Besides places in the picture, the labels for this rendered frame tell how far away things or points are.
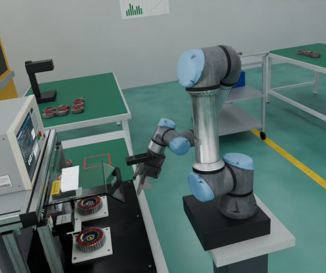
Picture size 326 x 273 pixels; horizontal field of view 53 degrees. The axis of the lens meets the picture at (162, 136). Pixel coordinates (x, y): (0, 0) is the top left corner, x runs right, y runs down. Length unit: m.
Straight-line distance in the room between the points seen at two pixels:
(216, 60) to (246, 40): 6.09
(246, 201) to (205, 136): 0.33
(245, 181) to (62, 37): 5.51
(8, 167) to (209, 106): 0.66
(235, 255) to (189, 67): 0.70
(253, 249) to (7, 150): 0.91
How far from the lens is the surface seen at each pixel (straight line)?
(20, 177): 1.13
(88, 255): 1.32
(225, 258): 1.28
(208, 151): 1.13
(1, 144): 1.09
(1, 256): 1.19
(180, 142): 1.30
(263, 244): 1.34
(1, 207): 1.10
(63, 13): 6.39
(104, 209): 1.53
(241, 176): 1.23
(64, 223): 1.28
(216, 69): 1.07
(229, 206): 1.31
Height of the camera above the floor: 1.64
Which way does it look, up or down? 24 degrees down
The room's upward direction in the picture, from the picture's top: 7 degrees counter-clockwise
